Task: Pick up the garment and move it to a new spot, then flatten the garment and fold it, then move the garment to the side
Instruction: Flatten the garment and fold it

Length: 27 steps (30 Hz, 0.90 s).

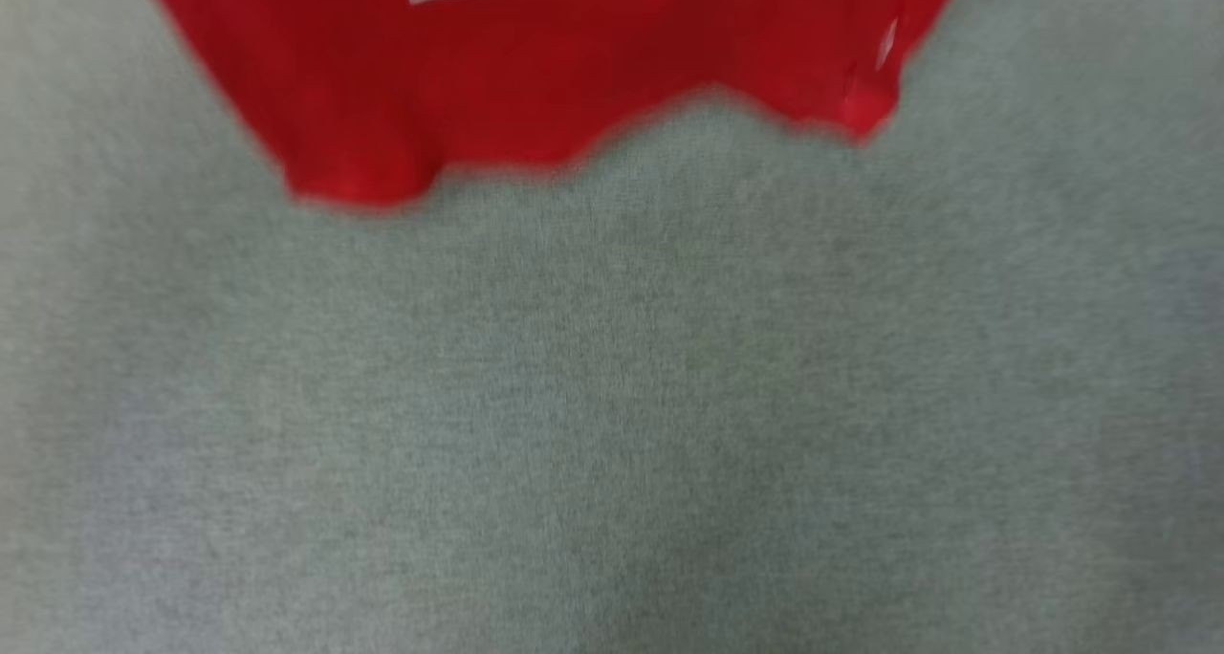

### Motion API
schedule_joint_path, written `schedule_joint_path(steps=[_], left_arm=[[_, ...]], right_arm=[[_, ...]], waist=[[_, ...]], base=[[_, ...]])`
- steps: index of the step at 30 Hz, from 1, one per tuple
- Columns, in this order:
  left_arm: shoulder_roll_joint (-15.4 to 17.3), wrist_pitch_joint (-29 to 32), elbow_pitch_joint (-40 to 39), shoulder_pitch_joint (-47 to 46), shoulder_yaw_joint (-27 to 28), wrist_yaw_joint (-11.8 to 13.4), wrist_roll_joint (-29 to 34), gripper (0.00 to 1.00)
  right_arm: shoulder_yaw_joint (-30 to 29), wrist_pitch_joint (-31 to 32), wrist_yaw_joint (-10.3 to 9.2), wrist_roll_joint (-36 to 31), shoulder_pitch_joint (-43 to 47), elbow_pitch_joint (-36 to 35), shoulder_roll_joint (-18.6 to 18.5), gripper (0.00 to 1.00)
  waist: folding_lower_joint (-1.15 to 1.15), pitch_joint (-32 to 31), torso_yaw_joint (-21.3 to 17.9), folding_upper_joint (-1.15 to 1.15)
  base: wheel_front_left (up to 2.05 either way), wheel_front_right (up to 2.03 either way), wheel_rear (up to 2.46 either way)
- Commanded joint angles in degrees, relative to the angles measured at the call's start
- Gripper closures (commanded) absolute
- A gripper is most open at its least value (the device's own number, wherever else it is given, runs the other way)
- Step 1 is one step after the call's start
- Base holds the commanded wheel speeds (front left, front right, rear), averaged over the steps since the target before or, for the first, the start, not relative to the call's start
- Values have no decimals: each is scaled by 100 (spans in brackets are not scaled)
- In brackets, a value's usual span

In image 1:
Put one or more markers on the red jersey with white trim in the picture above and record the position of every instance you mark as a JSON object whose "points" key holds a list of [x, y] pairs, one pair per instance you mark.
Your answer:
{"points": [[535, 71]]}

